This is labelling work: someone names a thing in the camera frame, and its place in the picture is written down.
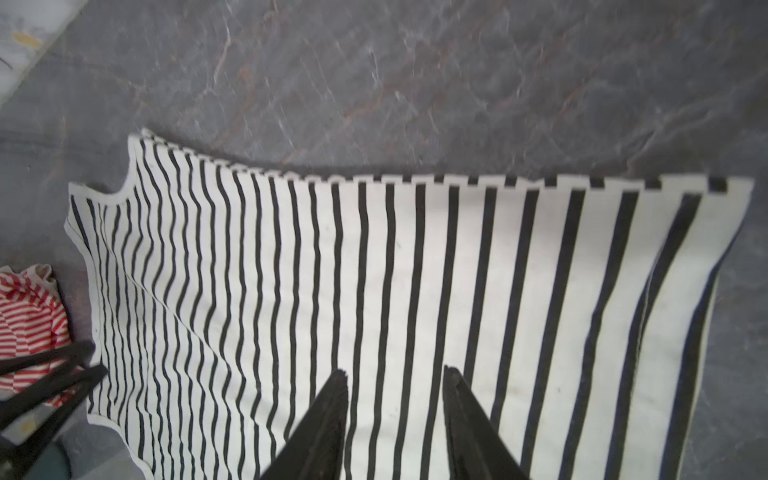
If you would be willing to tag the black white striped tank top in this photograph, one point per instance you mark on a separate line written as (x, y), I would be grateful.
(223, 296)

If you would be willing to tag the red white striped tank top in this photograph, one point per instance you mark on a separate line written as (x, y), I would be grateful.
(33, 317)

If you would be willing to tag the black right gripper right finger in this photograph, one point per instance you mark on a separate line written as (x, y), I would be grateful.
(475, 450)

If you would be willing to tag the teal ceramic cup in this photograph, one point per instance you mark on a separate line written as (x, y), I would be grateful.
(53, 464)

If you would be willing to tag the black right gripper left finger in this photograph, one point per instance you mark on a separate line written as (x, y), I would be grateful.
(315, 450)

